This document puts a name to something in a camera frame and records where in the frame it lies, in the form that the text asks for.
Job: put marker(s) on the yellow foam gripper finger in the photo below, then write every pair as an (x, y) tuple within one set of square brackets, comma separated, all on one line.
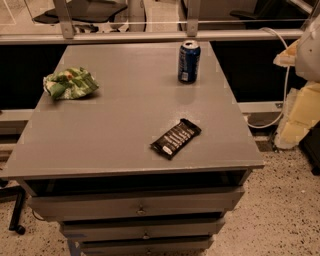
[(287, 57), (301, 113)]

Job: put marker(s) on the blue pepsi can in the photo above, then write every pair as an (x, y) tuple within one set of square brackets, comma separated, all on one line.
[(189, 57)]

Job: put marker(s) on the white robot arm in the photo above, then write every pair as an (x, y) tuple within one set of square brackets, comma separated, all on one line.
[(307, 61)]

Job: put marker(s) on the top grey drawer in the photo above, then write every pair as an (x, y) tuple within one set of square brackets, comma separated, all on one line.
[(136, 204)]

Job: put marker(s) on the grey drawer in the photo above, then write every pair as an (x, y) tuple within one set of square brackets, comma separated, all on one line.
[(142, 229), (136, 204), (139, 246)]

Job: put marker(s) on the black candy bar wrapper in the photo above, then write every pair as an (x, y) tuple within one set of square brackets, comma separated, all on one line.
[(171, 142)]

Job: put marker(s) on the bottom grey drawer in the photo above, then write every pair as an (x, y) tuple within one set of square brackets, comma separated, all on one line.
[(139, 246)]

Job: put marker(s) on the black office chair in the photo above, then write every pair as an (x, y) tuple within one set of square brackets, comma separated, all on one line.
[(94, 11)]

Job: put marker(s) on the grey drawer cabinet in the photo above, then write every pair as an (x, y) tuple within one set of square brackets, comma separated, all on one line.
[(101, 144)]

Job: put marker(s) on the green crumpled chip bag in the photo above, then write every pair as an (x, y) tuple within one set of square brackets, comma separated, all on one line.
[(70, 84)]

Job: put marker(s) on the grey metal railing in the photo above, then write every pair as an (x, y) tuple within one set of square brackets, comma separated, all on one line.
[(49, 22)]

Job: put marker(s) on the middle grey drawer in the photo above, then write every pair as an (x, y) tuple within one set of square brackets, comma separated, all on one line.
[(142, 229)]

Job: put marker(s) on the black chair base leg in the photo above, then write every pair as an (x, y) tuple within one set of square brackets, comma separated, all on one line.
[(16, 194)]

